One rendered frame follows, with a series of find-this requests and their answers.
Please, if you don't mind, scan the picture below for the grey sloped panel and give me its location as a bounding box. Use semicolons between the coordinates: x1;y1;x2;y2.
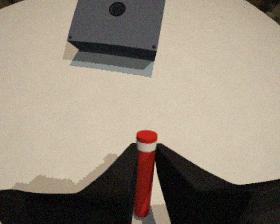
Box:
67;0;165;61

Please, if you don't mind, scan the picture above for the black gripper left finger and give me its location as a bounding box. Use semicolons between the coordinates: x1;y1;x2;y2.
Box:
0;143;139;224

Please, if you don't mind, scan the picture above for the dark red peg with grey band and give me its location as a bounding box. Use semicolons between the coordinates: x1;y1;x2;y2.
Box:
133;131;157;217

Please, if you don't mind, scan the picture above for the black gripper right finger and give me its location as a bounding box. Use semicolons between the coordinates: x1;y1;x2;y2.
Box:
155;143;280;224

